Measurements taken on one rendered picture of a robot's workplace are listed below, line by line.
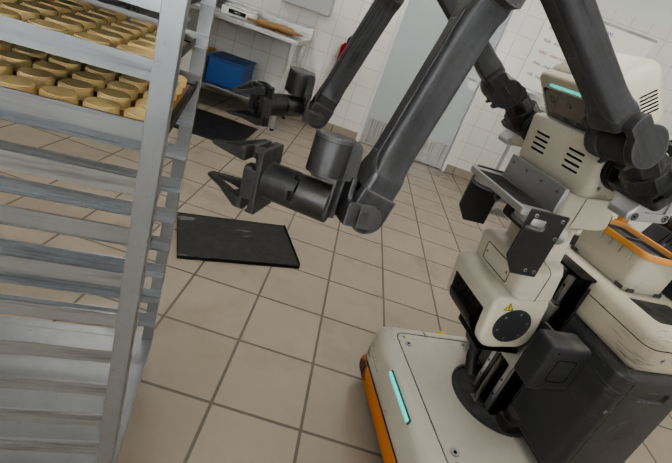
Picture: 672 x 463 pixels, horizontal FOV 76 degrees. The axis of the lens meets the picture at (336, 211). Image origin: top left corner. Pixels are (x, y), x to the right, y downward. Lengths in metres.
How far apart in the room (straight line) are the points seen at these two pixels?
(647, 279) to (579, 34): 0.77
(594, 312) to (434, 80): 0.87
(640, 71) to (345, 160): 0.65
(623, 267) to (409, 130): 0.86
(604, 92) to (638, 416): 0.88
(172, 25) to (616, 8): 5.04
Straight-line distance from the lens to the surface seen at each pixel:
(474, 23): 0.65
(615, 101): 0.84
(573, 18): 0.75
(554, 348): 1.19
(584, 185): 1.05
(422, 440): 1.34
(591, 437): 1.40
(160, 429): 1.48
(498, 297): 1.13
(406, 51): 4.92
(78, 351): 0.95
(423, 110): 0.63
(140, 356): 1.44
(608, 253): 1.38
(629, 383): 1.29
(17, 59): 0.90
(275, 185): 0.62
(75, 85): 0.81
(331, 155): 0.58
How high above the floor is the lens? 1.20
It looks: 23 degrees down
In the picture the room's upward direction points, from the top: 20 degrees clockwise
